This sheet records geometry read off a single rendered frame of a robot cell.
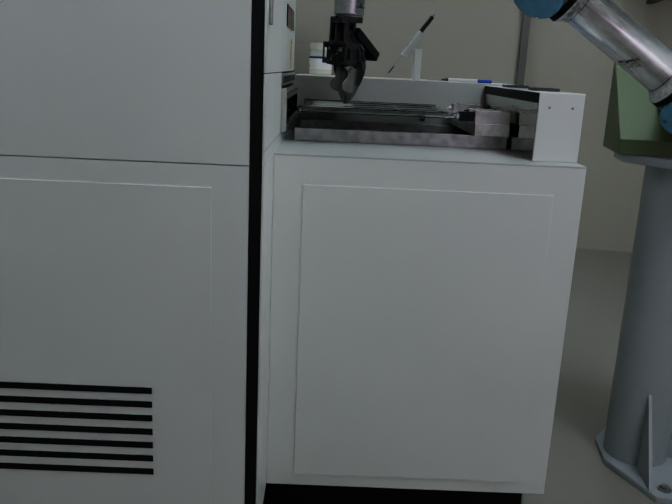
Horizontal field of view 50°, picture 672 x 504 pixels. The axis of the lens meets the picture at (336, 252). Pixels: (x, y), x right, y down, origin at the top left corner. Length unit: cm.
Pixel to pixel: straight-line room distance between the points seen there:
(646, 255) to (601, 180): 259
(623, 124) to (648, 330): 52
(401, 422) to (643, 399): 70
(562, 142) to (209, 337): 81
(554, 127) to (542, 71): 285
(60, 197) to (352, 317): 62
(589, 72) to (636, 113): 254
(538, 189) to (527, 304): 24
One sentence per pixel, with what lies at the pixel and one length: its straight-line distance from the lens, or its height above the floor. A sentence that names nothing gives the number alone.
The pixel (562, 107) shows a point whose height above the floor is 93.
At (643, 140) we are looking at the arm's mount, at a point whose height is 86.
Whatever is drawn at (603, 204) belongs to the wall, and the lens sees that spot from 453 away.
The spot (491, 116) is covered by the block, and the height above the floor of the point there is 90.
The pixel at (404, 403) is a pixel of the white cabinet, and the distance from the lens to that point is 160.
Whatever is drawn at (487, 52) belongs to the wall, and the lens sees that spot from 438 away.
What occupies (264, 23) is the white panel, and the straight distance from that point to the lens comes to 124.
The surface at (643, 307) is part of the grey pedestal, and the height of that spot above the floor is 44.
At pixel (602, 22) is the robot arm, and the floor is 110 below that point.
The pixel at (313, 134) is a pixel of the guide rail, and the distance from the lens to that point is 171.
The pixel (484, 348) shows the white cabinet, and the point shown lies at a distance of 157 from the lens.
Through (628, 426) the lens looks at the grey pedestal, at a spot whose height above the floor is 12.
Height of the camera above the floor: 99
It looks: 14 degrees down
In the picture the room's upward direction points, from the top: 3 degrees clockwise
